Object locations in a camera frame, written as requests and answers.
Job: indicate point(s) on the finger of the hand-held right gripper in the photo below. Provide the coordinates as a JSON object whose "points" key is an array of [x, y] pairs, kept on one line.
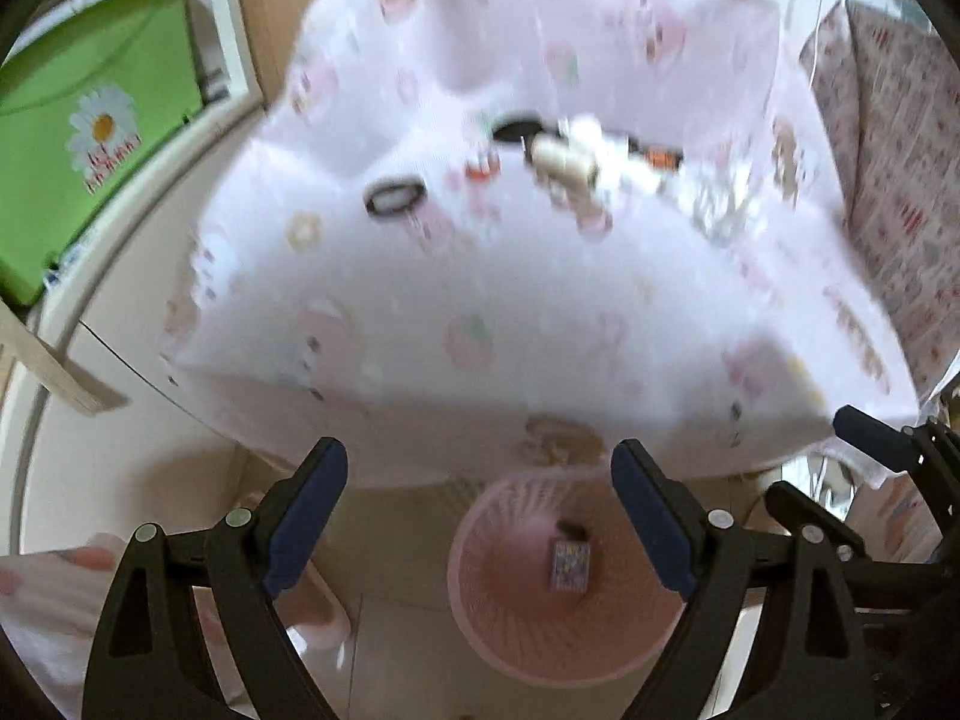
{"points": [[795, 510], [870, 429]]}

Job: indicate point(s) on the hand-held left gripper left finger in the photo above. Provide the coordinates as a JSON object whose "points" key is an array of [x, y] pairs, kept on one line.
{"points": [[311, 510]]}

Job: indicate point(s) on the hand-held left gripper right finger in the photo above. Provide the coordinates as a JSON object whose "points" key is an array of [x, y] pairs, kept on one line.
{"points": [[652, 517]]}

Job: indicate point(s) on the pink plastic waste basket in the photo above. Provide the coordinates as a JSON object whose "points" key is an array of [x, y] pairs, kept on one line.
{"points": [[525, 615]]}

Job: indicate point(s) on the beige thread spool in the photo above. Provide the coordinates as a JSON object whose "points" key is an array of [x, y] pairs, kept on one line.
{"points": [[562, 157]]}

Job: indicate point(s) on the small patterned packet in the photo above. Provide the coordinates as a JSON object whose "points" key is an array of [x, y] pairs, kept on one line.
{"points": [[570, 566]]}

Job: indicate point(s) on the pink plastic object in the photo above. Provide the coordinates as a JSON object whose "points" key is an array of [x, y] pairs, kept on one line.
{"points": [[322, 619]]}

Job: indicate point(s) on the strawberry patterned cloth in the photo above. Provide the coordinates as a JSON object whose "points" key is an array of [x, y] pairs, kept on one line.
{"points": [[900, 165]]}

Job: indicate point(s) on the pink cartoon printed cloth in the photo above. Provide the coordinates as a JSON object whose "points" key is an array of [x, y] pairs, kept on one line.
{"points": [[450, 277]]}

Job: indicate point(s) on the crumpled clear plastic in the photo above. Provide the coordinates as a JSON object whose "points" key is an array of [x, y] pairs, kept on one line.
{"points": [[712, 202]]}

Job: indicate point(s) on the wooden stick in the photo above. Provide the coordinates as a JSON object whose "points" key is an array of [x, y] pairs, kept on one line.
{"points": [[60, 371]]}

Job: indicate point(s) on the white cabinet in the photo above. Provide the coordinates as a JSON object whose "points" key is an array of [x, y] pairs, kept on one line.
{"points": [[150, 255]]}

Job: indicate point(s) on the black orange utility knife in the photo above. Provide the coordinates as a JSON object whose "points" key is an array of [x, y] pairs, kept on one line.
{"points": [[656, 157]]}

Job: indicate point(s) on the white paper wad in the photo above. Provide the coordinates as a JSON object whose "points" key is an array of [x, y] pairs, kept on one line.
{"points": [[592, 135]]}

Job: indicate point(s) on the green bin with daisy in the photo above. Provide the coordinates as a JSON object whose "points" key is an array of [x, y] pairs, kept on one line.
{"points": [[90, 75]]}

